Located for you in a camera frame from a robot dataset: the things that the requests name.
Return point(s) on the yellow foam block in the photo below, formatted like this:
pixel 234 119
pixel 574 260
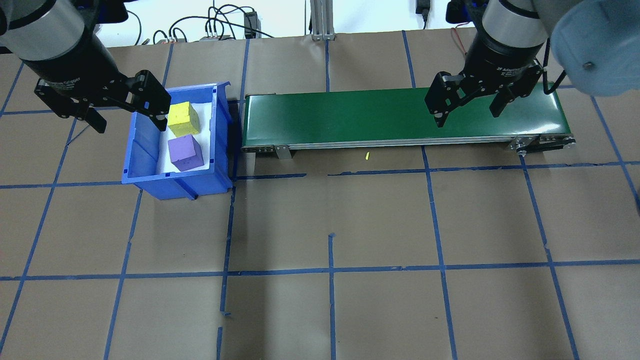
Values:
pixel 182 119

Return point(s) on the purple foam block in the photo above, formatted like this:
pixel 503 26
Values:
pixel 185 152

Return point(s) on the blue plastic bin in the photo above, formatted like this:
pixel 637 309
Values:
pixel 145 150

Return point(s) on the small circuit board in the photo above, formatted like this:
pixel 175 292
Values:
pixel 220 37
pixel 160 41

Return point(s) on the white foam liner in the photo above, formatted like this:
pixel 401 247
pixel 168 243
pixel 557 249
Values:
pixel 209 125

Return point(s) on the white work table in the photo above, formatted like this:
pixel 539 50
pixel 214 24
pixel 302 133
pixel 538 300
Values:
pixel 150 15
pixel 375 15

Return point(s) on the black power adapter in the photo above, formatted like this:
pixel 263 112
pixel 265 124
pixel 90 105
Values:
pixel 251 24
pixel 423 7

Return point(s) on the green conveyor belt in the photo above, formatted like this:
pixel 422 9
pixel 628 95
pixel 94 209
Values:
pixel 350 115

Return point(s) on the aluminium frame post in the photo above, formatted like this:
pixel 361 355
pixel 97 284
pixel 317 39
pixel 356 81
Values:
pixel 322 20

